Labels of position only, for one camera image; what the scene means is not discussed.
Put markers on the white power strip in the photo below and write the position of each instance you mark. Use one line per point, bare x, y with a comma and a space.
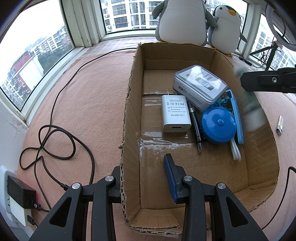
16, 213

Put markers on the white power adapter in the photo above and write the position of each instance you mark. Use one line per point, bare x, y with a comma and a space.
175, 115

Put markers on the black charger block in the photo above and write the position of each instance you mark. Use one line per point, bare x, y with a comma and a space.
20, 191

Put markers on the small grey penguin plush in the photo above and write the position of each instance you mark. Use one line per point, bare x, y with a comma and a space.
225, 32

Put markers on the black pen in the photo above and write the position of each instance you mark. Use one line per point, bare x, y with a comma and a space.
196, 129

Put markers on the white bay window frame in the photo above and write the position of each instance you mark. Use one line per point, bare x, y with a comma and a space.
92, 23

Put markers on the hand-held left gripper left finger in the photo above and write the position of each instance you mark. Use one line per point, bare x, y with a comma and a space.
116, 185

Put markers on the clear plastic case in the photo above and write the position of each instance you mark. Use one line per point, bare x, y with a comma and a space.
198, 81

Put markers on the blue plastic holder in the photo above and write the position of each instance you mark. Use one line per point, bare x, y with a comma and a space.
235, 111

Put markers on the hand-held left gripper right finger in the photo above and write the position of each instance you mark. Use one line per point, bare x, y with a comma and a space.
170, 178

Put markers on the green white tube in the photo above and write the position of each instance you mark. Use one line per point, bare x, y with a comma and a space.
251, 104

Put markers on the large grey penguin plush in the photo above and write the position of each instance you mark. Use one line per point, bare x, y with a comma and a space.
182, 20

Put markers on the blue round tape measure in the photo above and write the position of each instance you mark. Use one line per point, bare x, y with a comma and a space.
217, 122

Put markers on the cardboard box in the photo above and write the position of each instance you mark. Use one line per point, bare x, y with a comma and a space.
161, 208

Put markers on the black tripod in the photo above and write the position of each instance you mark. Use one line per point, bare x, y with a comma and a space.
271, 53

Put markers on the black plug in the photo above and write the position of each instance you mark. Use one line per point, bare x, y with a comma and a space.
31, 219

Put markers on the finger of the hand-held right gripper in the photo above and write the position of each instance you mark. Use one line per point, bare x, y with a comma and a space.
266, 81

